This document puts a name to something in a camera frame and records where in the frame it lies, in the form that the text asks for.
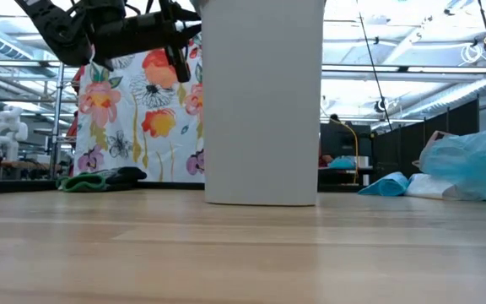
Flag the loose blue trash bag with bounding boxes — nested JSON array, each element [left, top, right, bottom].
[[418, 128, 486, 208]]

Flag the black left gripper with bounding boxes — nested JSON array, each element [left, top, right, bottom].
[[86, 0, 203, 84]]

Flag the metal rack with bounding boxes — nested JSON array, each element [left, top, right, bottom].
[[47, 62, 82, 178]]

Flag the teal bundle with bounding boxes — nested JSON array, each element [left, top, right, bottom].
[[328, 155, 358, 171]]

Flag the white robot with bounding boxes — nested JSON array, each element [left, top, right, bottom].
[[0, 105, 30, 162]]

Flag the brown cardboard piece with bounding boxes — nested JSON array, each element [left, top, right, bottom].
[[413, 128, 456, 169]]

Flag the black monitor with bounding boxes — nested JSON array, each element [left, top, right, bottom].
[[319, 122, 373, 158]]

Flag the blue trash bag roll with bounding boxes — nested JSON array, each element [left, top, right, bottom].
[[356, 171, 410, 198]]

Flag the black partition wall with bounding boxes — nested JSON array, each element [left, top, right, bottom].
[[370, 98, 480, 181]]

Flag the floral cloth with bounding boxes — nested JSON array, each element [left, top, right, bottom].
[[73, 40, 206, 184]]

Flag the yellow cable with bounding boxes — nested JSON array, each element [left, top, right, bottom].
[[325, 116, 360, 185]]

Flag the white flat bag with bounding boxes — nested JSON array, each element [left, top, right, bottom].
[[404, 172, 486, 202]]

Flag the thin black pole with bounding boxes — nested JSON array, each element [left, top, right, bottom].
[[358, 14, 394, 133]]

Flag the black green work glove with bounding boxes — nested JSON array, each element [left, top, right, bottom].
[[56, 166, 149, 193]]

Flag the white plastic trash bin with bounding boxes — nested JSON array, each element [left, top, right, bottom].
[[200, 0, 327, 208]]

